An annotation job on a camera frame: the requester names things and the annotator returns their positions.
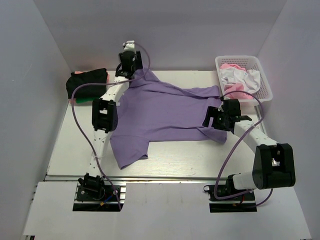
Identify purple t-shirt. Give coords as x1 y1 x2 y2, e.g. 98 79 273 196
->
110 69 227 169

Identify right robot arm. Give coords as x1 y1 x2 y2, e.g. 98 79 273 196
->
202 99 296 200

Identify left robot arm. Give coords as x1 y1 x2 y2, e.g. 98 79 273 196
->
90 40 143 173

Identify pink garment in basket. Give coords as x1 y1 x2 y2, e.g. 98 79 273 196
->
219 63 253 100

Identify black folded t-shirt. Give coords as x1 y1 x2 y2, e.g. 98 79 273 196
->
65 67 109 100

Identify pink plastic laundry basket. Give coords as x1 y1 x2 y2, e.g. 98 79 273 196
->
215 55 273 105

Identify white garment in basket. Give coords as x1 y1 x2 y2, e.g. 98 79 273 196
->
219 67 261 94

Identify green folded t-shirt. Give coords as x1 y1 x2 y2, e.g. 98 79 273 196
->
74 97 95 104

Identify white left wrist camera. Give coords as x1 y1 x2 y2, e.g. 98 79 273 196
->
122 40 136 52

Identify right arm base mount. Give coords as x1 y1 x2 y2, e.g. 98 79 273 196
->
203 185 257 213

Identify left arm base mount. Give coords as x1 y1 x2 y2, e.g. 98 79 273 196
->
72 173 125 212

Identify aluminium table edge rail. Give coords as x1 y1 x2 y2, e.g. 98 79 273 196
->
44 175 216 181

